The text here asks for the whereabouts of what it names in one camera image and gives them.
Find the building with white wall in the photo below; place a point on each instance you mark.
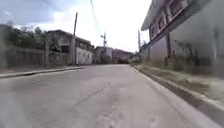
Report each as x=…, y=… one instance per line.
x=63, y=40

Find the grass strip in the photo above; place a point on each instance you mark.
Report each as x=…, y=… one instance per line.
x=186, y=80

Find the tall utility pole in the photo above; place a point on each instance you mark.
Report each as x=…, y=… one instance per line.
x=74, y=33

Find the group of trees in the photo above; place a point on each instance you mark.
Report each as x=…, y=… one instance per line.
x=26, y=37

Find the bushes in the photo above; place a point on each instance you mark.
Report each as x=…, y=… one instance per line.
x=180, y=60

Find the grey concrete road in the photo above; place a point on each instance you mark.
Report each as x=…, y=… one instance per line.
x=100, y=96

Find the thin pole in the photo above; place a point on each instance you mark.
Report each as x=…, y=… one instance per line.
x=139, y=40

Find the dark boundary wall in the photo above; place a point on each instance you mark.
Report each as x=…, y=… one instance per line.
x=26, y=57

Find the raised concrete kerb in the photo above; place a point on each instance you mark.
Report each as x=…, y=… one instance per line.
x=40, y=71

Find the large grey building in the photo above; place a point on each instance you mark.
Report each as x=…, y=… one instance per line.
x=190, y=30

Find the dark building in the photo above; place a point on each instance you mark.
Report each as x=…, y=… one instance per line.
x=123, y=56

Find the pole with crossarms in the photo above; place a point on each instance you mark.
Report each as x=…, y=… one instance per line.
x=104, y=39

